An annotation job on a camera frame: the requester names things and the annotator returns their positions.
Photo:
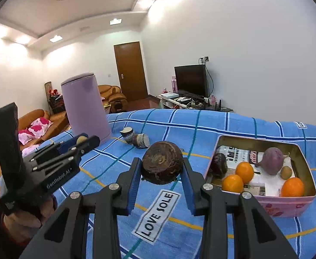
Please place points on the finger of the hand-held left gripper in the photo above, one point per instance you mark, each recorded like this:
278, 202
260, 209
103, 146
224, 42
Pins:
66, 144
89, 144

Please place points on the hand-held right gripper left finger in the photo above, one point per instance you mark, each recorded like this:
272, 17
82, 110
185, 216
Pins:
133, 187

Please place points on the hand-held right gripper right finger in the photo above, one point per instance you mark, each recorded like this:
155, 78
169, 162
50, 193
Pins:
189, 187

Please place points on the dark taro with broken top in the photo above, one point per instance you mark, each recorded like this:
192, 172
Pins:
218, 166

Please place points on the round brown hairy taro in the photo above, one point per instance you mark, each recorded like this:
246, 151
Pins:
162, 162

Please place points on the orange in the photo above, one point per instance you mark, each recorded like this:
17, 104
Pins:
292, 187
232, 183
244, 172

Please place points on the purple round radish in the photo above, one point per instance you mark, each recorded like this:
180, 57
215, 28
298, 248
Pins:
272, 160

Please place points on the pink tin box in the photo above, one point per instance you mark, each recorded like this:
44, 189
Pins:
282, 205

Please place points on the person's left hand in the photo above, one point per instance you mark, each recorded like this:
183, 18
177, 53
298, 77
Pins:
23, 224

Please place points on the pink floral blanket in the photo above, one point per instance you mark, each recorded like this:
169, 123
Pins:
39, 125

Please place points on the brown leather sofa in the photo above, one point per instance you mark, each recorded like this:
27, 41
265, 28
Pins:
31, 117

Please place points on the purple cylindrical kettle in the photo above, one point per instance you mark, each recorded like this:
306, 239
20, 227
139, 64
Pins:
85, 108

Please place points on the cut taro piece with notch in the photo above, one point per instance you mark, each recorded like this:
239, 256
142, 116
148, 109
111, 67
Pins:
127, 134

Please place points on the dark wooden shelf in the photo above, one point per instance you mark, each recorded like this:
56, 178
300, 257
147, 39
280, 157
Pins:
54, 98

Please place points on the brown leather armchair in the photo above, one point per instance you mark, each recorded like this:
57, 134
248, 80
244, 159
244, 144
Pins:
116, 98

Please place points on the printed packet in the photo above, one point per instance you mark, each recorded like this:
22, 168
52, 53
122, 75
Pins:
233, 154

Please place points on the blue plaid blanket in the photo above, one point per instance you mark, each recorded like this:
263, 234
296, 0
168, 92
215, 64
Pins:
174, 129

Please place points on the white paper packet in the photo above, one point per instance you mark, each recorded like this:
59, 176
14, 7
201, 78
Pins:
263, 187

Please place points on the brown wooden door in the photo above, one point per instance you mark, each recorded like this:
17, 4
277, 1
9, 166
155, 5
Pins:
131, 70

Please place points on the white television stand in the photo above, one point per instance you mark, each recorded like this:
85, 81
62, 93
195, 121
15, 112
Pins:
168, 104

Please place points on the flat white box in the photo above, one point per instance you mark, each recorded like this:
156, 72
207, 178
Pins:
169, 95

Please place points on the square ceiling light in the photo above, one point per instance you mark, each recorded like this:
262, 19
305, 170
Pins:
55, 38

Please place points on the black television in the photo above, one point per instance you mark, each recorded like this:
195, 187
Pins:
190, 81

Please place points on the rectangular ceiling fixture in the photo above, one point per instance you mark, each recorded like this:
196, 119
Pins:
115, 21

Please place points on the wall socket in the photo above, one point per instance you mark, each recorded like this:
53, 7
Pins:
204, 59

